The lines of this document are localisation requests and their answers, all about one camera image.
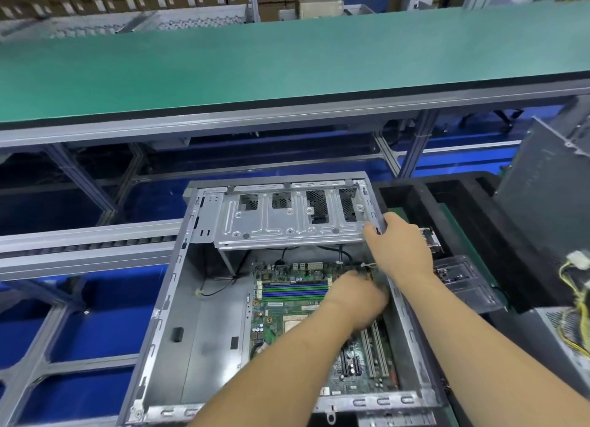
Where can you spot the person's right hand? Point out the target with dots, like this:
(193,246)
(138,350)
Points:
(401,247)

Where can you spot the person's left hand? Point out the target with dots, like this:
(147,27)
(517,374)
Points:
(358,300)

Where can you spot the green motherboard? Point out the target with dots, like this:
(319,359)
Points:
(272,302)

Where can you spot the grey metal computer case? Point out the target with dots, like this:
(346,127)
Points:
(184,330)

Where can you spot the person's left forearm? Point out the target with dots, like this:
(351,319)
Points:
(267,376)

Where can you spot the black CPU cooler fan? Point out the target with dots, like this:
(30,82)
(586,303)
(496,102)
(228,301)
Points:
(430,239)

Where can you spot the clear plastic screw tray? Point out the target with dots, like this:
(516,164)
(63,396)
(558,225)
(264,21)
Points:
(470,286)

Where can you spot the grey power supply unit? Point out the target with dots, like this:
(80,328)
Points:
(558,348)

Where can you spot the green conveyor belt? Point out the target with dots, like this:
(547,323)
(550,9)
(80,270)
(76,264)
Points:
(276,58)

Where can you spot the grey flat metal rail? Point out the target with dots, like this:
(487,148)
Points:
(83,250)

